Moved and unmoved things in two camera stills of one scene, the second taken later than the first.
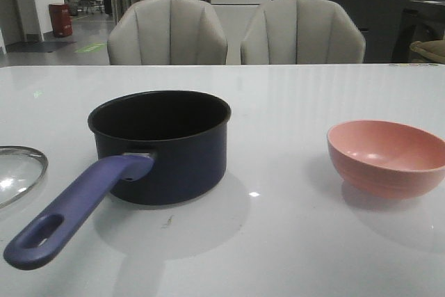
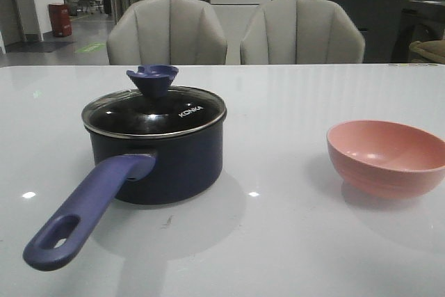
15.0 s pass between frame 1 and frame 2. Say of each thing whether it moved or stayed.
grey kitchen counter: stayed
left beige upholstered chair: stayed
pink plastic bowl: stayed
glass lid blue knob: moved
